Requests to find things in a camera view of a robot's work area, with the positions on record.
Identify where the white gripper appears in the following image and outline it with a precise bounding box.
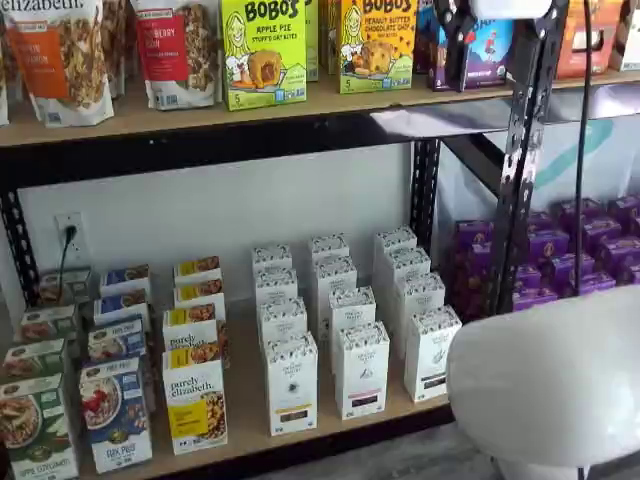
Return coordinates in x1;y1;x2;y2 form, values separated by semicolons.
432;0;552;95

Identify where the white box yellow strip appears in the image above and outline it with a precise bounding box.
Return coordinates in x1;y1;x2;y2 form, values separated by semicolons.
263;331;320;438

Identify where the yellow Bobo's peanut butter box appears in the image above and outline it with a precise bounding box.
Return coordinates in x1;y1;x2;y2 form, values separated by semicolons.
338;0;418;95

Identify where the orange cereal box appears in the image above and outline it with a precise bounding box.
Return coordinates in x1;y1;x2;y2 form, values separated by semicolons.
553;0;615;82

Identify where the wooden shelf board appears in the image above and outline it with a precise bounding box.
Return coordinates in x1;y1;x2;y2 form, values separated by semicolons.
0;69;517;149
74;294;459;476
549;67;640;94

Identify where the green Bobo's apple pie box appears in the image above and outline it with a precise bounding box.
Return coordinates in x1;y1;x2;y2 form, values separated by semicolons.
301;0;322;84
219;0;309;113

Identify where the white snack box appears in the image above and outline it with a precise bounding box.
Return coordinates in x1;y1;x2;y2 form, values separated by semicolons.
609;0;640;73

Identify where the purple Annie's box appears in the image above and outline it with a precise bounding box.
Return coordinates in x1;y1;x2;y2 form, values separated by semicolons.
596;236;640;274
574;271;617;297
539;251;582;292
549;196;607;232
524;226;572;267
514;264;544;297
453;219;497;262
581;216;624;252
606;194;640;227
616;261;640;287
446;259;502;322
511;286;559;312

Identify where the white box dark strip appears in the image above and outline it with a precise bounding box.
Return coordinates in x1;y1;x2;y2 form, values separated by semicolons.
403;303;464;404

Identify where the white box pink strip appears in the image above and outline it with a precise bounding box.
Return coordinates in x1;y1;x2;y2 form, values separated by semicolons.
333;320;392;422

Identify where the purely elizabeth yellow label box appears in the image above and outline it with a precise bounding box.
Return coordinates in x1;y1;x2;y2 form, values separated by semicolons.
172;255;223;286
161;303;232;370
161;344;230;457
172;278;227;321

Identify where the green cereal box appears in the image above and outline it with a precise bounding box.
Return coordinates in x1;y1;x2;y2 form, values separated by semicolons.
0;372;81;480
36;266;94;307
1;338;70;386
18;303;82;351

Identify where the white sheet teal stripe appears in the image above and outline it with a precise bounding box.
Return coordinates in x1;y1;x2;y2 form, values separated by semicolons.
479;117;634;202

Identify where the red label granola bag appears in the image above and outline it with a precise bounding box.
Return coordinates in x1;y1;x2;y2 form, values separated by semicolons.
131;0;225;112

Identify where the orange label granola bag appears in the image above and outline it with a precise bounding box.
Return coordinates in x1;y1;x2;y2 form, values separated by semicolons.
3;0;117;128
99;0;139;99

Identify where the black metal shelf frame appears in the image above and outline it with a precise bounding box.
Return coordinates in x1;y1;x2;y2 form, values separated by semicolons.
544;82;640;124
0;0;572;480

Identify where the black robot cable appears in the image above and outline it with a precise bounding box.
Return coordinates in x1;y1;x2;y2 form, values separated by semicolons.
572;0;596;480

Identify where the black power cord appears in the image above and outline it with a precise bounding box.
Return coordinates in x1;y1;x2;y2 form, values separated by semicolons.
58;224;80;301

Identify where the white wall outlet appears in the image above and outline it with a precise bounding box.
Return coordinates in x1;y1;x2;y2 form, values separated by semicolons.
53;211;87;262

